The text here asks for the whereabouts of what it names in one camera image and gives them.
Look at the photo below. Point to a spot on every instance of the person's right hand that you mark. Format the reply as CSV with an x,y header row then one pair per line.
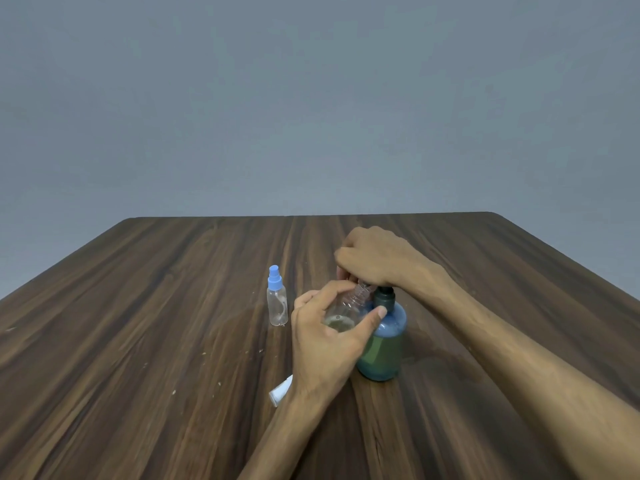
x,y
385,259

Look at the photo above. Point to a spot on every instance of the person's left hand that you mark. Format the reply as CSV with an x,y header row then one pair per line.
x,y
320,357

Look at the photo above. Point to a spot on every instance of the white spray cap with tube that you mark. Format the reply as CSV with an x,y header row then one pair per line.
x,y
280,392

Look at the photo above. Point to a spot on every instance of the clear small bottle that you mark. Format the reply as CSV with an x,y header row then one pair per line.
x,y
347,309

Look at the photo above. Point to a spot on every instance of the blue green pump bottle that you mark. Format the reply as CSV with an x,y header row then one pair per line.
x,y
380,354

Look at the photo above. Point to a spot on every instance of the blue-capped small spray bottle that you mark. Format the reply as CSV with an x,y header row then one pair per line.
x,y
277,309

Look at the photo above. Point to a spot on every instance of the person's right forearm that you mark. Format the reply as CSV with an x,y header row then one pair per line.
x,y
530,369

